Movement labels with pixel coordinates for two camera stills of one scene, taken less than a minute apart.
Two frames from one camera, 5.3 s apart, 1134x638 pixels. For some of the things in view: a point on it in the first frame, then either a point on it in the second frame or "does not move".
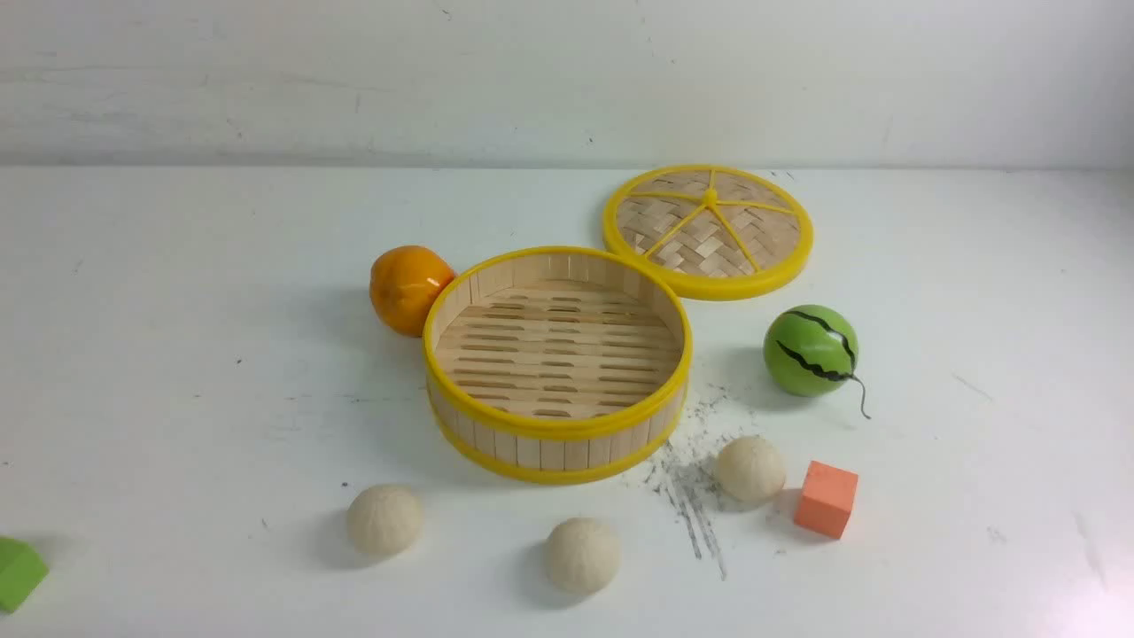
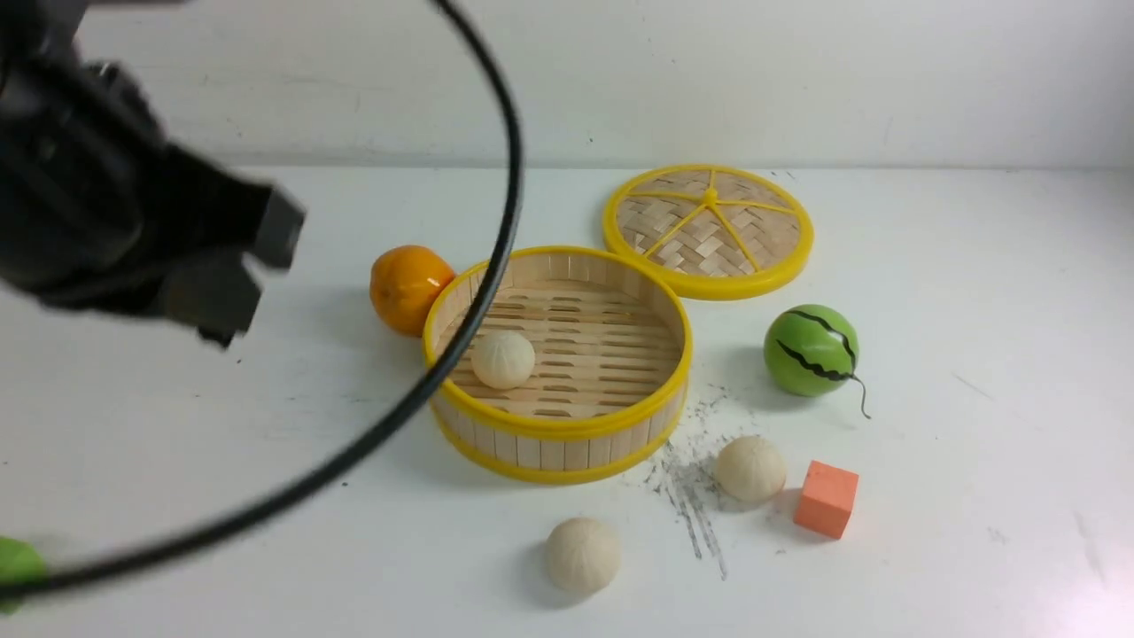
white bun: (751, 469) does not move
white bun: (384, 519) → (502, 360)
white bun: (583, 555) does not move
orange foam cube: (827, 500) does not move
